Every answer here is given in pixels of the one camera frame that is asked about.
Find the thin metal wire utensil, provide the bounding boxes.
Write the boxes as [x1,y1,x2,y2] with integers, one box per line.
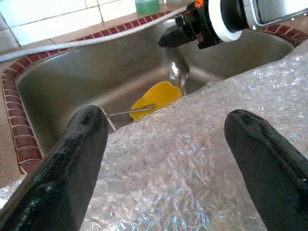
[107,103,157,117]

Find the stainless steel sink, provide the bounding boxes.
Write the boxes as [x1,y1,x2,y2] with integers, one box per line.
[15,18,295,157]

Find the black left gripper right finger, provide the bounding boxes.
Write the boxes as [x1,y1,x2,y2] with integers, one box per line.
[224,109,308,231]

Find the yellow plastic cup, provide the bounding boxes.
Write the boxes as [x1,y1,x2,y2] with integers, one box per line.
[129,81,185,121]

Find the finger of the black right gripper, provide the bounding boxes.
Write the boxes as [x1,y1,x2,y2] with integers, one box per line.
[158,24,187,48]

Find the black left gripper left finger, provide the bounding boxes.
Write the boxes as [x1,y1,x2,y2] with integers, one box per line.
[0,105,109,231]

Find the clear bubble wrap sheet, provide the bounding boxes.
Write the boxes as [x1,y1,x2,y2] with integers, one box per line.
[0,40,308,231]

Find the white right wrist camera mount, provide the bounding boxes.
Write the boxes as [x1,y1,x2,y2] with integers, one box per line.
[208,0,243,43]

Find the metal spoon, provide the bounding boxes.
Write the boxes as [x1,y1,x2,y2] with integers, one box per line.
[168,47,191,94]

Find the long grey white hose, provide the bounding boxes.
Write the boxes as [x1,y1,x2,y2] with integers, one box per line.
[0,9,191,63]

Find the clear bottle with blue cap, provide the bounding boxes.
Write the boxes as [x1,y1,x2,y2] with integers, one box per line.
[134,0,160,15]

